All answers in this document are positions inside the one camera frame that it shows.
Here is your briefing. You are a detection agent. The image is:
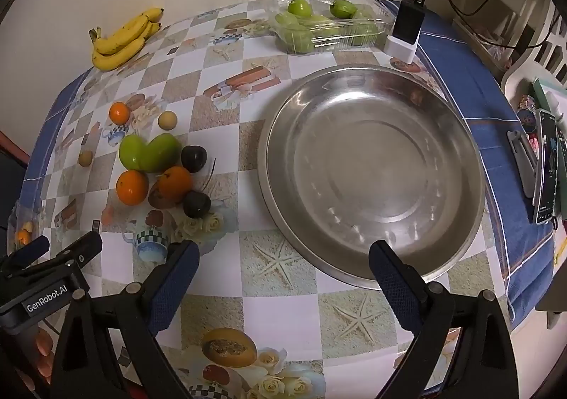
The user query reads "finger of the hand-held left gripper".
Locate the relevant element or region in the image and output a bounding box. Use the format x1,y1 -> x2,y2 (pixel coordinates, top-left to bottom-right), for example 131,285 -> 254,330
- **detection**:
0,235 -> 51,271
31,231 -> 104,276

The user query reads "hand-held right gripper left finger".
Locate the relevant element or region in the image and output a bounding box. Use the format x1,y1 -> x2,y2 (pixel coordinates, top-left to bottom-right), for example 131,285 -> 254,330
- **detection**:
50,240 -> 201,399

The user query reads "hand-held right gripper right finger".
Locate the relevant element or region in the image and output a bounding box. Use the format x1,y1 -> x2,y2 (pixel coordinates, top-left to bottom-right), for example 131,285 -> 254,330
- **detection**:
369,240 -> 519,399

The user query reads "dark plum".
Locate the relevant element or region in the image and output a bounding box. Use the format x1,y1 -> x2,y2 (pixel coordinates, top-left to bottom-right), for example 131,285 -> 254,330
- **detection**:
183,191 -> 212,219
181,145 -> 207,173

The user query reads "orange with stem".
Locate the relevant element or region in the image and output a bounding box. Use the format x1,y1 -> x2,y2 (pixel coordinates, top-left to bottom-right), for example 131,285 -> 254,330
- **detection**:
158,166 -> 194,205

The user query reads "round green apple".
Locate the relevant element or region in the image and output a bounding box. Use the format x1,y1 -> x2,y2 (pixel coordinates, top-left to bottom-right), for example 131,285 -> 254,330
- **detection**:
119,134 -> 153,172

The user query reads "steel basin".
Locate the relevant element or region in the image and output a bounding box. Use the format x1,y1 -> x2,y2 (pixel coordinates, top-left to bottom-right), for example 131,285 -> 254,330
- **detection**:
257,64 -> 487,291

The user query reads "green mango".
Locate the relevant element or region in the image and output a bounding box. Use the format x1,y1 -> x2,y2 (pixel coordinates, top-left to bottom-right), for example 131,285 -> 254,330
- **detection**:
141,134 -> 183,174

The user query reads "small orange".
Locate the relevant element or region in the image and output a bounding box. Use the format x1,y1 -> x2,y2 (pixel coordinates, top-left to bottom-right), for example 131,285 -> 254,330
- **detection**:
109,102 -> 131,125

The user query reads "heap of small green fruits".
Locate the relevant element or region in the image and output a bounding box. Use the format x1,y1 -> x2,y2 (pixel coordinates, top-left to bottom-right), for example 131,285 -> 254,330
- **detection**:
274,0 -> 386,54

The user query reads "clear plastic bag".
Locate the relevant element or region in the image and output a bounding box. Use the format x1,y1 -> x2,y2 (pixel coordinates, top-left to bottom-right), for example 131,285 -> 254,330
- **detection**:
8,199 -> 43,258

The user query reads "thin dark twig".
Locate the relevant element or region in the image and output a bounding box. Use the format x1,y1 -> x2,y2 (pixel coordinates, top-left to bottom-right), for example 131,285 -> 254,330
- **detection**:
201,158 -> 218,196

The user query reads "smartphone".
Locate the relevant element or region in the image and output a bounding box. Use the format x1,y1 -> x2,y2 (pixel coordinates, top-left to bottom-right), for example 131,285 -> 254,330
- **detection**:
533,109 -> 560,226

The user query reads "blue striped cloth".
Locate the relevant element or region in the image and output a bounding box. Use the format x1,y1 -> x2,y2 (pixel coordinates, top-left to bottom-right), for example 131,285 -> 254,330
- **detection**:
18,0 -> 556,333

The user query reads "yellow banana bunch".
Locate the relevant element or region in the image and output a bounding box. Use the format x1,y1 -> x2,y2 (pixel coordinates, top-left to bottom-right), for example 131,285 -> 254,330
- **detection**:
89,7 -> 164,72

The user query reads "colourful round tin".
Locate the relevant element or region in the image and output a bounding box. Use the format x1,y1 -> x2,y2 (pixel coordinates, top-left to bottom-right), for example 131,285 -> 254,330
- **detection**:
516,94 -> 540,134

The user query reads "white charger base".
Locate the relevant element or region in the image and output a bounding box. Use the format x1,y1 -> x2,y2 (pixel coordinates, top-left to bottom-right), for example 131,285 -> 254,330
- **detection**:
383,35 -> 417,64

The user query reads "white bottle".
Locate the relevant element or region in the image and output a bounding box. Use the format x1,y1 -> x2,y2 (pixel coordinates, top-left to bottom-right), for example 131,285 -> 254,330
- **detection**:
548,91 -> 567,134

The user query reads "white plastic chair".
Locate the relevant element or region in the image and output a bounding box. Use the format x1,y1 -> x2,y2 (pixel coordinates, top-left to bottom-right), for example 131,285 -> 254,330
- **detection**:
500,0 -> 567,223

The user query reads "mint green box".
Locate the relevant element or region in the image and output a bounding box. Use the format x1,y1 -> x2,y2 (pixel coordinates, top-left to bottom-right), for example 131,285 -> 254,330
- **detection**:
532,78 -> 567,125

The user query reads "clear plastic clamshell box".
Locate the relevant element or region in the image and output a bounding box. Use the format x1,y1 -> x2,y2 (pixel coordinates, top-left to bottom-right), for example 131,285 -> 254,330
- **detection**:
266,0 -> 397,55

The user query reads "beige plastic basket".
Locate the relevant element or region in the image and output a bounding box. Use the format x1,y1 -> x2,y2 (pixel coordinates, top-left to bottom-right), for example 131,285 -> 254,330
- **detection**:
452,16 -> 519,72

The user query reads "black power adapter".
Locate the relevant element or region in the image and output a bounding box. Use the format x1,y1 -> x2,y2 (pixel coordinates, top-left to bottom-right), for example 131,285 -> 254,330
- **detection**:
393,0 -> 427,45

